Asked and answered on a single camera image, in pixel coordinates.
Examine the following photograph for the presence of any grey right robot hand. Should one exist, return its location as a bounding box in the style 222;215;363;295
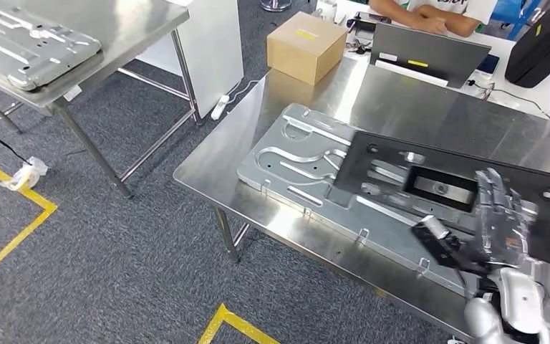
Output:
474;167;539;267

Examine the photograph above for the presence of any black plastic plate frame part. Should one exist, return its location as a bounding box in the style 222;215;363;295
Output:
332;130;550;272

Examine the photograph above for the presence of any white desk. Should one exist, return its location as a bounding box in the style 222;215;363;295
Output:
312;0;550;120

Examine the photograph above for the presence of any stainless steel table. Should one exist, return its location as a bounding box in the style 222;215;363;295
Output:
0;0;205;199
173;57;550;344

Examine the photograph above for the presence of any dark smartphone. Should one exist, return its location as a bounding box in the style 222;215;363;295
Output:
476;53;501;75

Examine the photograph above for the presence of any black hard carrying case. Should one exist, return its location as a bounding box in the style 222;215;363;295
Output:
505;4;550;90

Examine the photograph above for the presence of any grey laptop with stickers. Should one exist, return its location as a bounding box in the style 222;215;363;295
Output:
370;21;492;90

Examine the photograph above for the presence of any blue chair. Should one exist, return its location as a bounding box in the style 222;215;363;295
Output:
491;0;541;42

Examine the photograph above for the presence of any stamped grey metal panel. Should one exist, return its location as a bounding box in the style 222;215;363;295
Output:
0;0;102;92
236;102;550;344

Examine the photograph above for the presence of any person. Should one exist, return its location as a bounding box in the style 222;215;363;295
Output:
369;0;499;38

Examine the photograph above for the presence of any bunch of keys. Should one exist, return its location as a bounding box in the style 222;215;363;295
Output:
344;40;372;55

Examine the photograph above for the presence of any black handheld device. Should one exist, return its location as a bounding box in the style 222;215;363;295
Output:
346;11;392;34

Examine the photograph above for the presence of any brown cardboard box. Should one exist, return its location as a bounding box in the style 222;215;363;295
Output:
266;11;349;87

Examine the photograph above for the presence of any yellow floor tape line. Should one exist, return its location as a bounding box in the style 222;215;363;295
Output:
198;303;281;344
0;167;59;288

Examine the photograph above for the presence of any white power strip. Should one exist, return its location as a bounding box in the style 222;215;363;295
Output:
210;94;231;122

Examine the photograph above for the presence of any metal chair base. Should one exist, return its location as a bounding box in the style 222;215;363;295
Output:
259;0;294;13

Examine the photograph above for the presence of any white upright panel board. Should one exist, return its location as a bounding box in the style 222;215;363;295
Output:
135;0;245;120

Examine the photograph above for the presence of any crumpled clear plastic bag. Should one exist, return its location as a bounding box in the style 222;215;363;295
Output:
0;156;49;192

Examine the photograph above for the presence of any pale wrist camera with bracket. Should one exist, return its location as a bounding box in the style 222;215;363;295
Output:
410;214;489;277

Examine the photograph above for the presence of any thin black desk cable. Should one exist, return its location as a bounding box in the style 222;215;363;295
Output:
467;78;550;120

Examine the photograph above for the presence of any white power strip cable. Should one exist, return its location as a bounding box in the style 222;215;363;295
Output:
227;80;261;103

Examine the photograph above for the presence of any thin black floor cable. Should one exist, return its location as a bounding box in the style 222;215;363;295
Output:
0;118;32;166

